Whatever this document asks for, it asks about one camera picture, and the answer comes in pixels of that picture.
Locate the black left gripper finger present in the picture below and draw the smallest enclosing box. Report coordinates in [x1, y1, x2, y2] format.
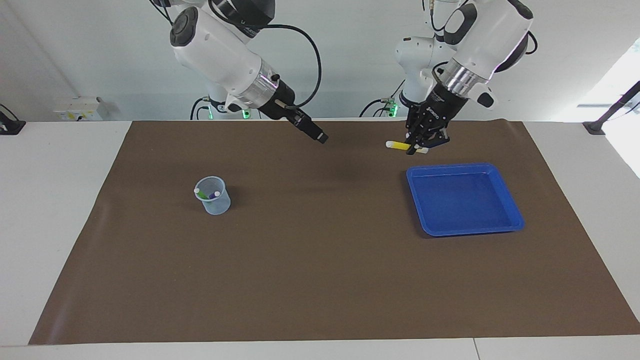
[426, 126, 451, 149]
[405, 117, 425, 156]

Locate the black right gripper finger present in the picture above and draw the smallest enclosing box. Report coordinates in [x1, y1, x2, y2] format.
[295, 122, 326, 145]
[299, 114, 329, 141]

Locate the yellow pen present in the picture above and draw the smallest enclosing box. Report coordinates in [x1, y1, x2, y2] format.
[385, 140, 430, 154]

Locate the blue plastic tray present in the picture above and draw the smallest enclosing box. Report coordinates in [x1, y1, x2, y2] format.
[406, 162, 526, 237]

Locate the brown table mat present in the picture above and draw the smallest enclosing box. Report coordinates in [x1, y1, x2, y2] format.
[28, 120, 640, 346]

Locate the translucent plastic cup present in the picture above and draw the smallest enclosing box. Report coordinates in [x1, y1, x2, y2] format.
[193, 176, 232, 216]

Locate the black table clamp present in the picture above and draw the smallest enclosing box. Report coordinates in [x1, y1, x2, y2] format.
[0, 104, 27, 136]

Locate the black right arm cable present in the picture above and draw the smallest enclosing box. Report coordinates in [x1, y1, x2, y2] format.
[207, 0, 322, 108]

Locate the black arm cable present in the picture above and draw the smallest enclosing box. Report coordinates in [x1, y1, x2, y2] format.
[207, 0, 322, 108]
[424, 0, 539, 56]

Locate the black left base cable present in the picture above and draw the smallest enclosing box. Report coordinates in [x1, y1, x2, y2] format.
[359, 80, 407, 119]

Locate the black base cable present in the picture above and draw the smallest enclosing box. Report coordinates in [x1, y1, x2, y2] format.
[359, 80, 407, 119]
[190, 96, 211, 121]

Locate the black right base cable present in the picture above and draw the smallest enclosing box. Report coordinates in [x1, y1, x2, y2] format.
[190, 96, 211, 121]

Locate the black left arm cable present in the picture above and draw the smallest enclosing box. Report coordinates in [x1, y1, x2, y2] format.
[424, 0, 539, 56]

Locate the white wall socket box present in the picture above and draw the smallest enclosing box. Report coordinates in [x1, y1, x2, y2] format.
[53, 96, 104, 122]

